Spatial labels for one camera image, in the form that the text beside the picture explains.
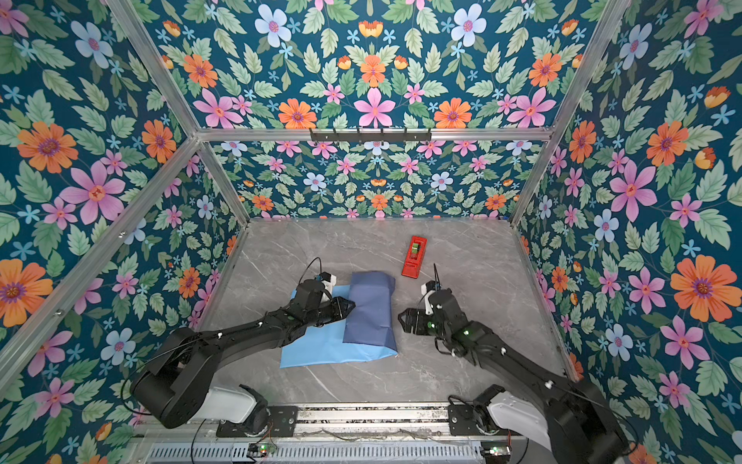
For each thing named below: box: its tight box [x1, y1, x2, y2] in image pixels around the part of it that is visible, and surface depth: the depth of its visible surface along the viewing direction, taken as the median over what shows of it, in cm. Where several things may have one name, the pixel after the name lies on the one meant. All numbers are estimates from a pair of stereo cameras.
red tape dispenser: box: [401, 234, 429, 280], surface depth 104 cm
